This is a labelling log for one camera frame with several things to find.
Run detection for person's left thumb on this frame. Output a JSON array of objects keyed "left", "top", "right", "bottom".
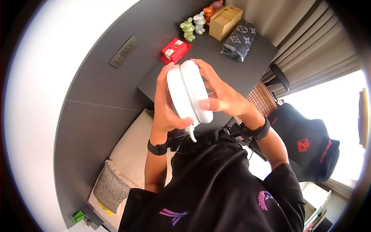
[{"left": 173, "top": 117, "right": 194, "bottom": 130}]

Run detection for white shelf with books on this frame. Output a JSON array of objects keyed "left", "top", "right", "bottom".
[{"left": 299, "top": 181, "right": 334, "bottom": 232}]

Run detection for white bear figurine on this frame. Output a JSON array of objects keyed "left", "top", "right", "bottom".
[{"left": 193, "top": 11, "right": 206, "bottom": 35}]

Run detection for person's left hand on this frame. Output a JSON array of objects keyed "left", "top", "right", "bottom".
[{"left": 150, "top": 62, "right": 194, "bottom": 143}]

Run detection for black gaming chair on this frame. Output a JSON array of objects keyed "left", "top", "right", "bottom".
[{"left": 262, "top": 63, "right": 341, "bottom": 183}]

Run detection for grey patterned pillow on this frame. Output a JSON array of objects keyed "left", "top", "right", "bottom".
[{"left": 93, "top": 159, "right": 137, "bottom": 214}]

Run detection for person's right hand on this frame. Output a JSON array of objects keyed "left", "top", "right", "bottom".
[{"left": 190, "top": 59, "right": 266, "bottom": 131}]

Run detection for beige bed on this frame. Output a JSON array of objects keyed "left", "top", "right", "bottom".
[{"left": 87, "top": 108, "right": 176, "bottom": 231}]

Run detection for tan paper bag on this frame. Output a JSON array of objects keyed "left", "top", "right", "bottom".
[{"left": 209, "top": 5, "right": 243, "bottom": 42}]

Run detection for orange bear figurine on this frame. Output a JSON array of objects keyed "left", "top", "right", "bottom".
[{"left": 203, "top": 1, "right": 224, "bottom": 26}]

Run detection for beige curtain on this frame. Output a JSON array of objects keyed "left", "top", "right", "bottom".
[{"left": 226, "top": 0, "right": 363, "bottom": 99}]

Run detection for red gift box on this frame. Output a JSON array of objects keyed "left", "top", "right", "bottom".
[{"left": 161, "top": 38, "right": 188, "bottom": 62}]

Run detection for small yellow object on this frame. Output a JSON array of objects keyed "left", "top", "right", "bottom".
[{"left": 98, "top": 201, "right": 114, "bottom": 216}]

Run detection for small green object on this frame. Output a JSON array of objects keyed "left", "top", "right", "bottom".
[{"left": 69, "top": 210, "right": 86, "bottom": 223}]

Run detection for bright window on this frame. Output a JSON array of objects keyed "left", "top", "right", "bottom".
[{"left": 281, "top": 70, "right": 369, "bottom": 182}]

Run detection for person's left fingers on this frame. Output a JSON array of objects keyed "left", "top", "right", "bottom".
[{"left": 155, "top": 62, "right": 175, "bottom": 100}]

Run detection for red flat envelope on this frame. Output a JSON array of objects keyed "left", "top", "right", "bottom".
[{"left": 160, "top": 41, "right": 193, "bottom": 65}]

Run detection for green bear figurine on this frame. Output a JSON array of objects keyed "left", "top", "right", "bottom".
[{"left": 180, "top": 17, "right": 196, "bottom": 43}]

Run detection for grey wall switch panel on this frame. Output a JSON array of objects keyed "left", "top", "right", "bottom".
[{"left": 109, "top": 36, "right": 139, "bottom": 69}]

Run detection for person's right thumb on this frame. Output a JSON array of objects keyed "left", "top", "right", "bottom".
[{"left": 200, "top": 99, "right": 225, "bottom": 111}]

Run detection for person's body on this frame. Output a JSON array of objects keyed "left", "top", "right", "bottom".
[{"left": 118, "top": 126, "right": 306, "bottom": 232}]

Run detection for person's right index finger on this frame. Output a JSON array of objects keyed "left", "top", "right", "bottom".
[{"left": 190, "top": 59, "right": 222, "bottom": 87}]

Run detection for grey patterned folded cloth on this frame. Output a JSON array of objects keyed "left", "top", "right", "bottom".
[{"left": 220, "top": 19, "right": 257, "bottom": 63}]

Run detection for person's right fingers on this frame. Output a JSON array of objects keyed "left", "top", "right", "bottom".
[{"left": 204, "top": 81, "right": 218, "bottom": 98}]

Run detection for white headphones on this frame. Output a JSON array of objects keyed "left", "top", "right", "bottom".
[{"left": 166, "top": 60, "right": 214, "bottom": 143}]

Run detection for woven seat cushion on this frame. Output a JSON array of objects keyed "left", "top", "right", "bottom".
[{"left": 234, "top": 81, "right": 279, "bottom": 125}]

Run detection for black wrist band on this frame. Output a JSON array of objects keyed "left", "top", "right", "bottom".
[
  {"left": 229, "top": 116, "right": 271, "bottom": 145},
  {"left": 147, "top": 129, "right": 186, "bottom": 156}
]

